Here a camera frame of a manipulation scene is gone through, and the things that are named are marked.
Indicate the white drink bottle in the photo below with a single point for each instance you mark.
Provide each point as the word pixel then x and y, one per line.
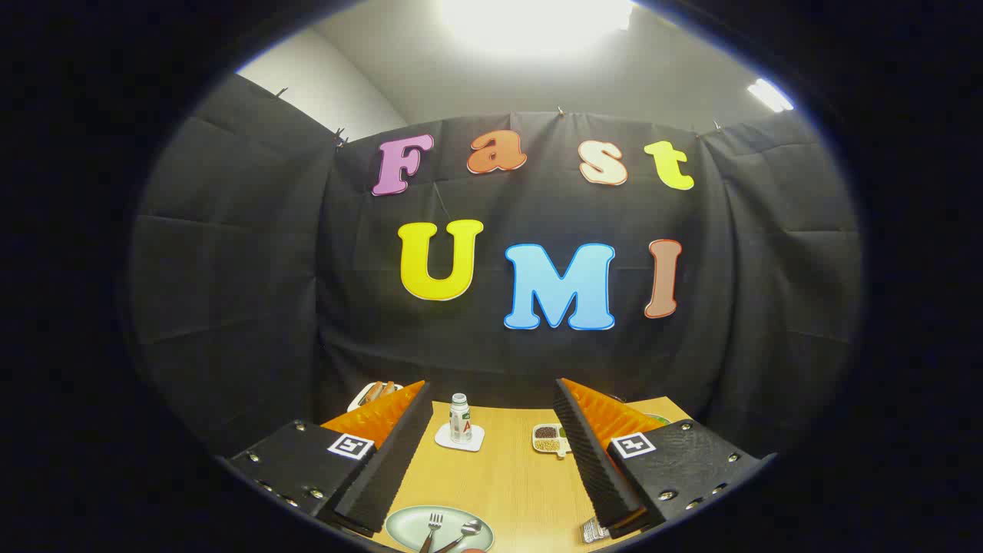
pixel 461 422

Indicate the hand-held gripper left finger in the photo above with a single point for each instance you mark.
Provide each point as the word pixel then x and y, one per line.
pixel 392 461

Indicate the white divided seed dish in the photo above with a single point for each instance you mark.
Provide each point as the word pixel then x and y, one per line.
pixel 547 444

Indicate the white plate of food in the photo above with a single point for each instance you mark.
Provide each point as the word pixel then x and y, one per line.
pixel 659 419

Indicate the white square coaster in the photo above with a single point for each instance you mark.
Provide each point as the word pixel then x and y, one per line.
pixel 474 442

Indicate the white toaster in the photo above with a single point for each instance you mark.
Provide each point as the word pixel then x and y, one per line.
pixel 357 402

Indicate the small ceiling light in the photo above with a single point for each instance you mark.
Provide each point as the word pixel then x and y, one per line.
pixel 769 95

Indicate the pale green plate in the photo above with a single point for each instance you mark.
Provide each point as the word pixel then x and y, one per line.
pixel 411 526

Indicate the toast slice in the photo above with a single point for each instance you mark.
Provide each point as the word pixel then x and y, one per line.
pixel 376 391

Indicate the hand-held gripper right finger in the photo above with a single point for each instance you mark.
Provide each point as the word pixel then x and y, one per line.
pixel 587 461

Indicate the large ceiling light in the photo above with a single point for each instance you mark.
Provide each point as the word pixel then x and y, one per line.
pixel 537 19

